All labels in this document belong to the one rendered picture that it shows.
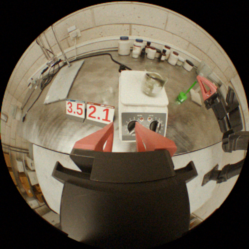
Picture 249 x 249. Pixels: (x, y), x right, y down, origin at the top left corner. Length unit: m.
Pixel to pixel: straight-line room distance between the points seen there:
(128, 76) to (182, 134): 0.26
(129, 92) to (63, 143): 0.28
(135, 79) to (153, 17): 0.55
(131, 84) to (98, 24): 0.55
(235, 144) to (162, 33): 0.69
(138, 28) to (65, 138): 0.72
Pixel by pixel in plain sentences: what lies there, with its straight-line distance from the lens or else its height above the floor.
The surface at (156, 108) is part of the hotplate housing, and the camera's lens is 0.22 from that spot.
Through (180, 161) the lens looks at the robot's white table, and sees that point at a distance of 0.33.
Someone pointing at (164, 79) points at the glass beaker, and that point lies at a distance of 0.16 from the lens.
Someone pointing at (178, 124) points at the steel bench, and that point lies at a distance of 0.33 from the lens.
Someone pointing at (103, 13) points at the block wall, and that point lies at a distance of 0.66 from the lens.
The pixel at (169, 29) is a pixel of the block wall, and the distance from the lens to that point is 0.71.
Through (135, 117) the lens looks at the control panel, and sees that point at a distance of 0.21.
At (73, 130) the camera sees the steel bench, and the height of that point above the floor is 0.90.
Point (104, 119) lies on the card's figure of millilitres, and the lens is 0.26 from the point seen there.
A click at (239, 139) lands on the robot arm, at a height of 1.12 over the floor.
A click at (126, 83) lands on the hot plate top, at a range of 0.23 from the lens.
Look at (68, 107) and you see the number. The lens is 0.34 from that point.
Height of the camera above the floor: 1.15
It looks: 76 degrees down
